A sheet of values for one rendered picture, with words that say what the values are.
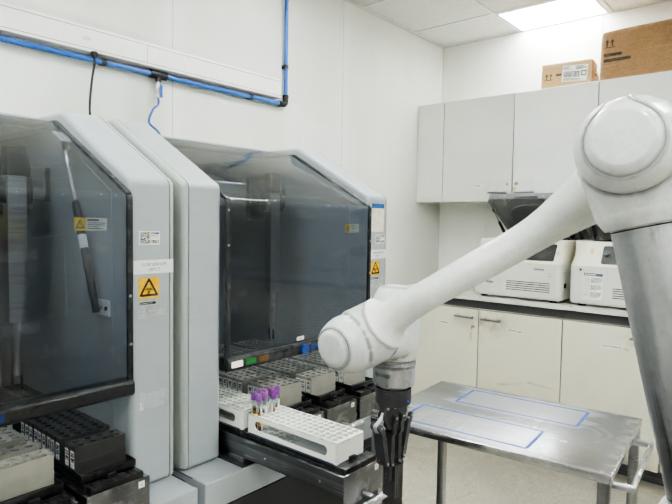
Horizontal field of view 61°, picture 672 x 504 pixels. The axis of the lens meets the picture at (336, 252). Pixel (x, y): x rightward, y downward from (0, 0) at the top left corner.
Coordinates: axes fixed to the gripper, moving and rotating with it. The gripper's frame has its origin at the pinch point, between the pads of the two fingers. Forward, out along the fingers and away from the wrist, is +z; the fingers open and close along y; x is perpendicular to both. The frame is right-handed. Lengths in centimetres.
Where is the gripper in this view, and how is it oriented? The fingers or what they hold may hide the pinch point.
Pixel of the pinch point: (391, 479)
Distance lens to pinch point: 130.5
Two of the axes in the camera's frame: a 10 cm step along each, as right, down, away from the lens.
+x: 7.6, 0.5, -6.5
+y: -6.5, 0.3, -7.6
